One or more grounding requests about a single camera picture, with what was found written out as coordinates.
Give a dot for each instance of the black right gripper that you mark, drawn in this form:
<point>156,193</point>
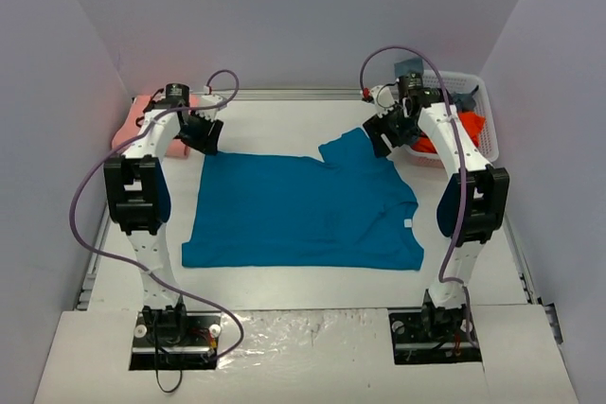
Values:
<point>385,130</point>

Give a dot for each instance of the orange t shirt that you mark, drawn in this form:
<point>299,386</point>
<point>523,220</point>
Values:
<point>472,123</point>

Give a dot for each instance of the grey t shirt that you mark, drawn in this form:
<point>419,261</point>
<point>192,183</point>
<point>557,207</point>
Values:
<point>462,88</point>

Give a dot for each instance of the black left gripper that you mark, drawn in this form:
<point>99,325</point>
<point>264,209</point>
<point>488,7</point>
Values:
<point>203,131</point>

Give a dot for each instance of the teal blue t shirt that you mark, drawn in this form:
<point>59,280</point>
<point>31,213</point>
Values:
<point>348,209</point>

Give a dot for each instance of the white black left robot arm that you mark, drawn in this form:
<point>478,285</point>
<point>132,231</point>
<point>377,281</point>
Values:
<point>139,200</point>

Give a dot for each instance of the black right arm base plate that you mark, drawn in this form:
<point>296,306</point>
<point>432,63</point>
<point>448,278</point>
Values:
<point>415,343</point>

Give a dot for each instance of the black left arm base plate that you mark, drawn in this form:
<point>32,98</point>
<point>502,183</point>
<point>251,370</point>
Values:
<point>168,350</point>

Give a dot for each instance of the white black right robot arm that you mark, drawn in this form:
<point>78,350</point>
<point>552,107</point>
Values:
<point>472,206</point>

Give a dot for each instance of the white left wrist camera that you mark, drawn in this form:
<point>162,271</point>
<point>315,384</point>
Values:
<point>209,104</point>

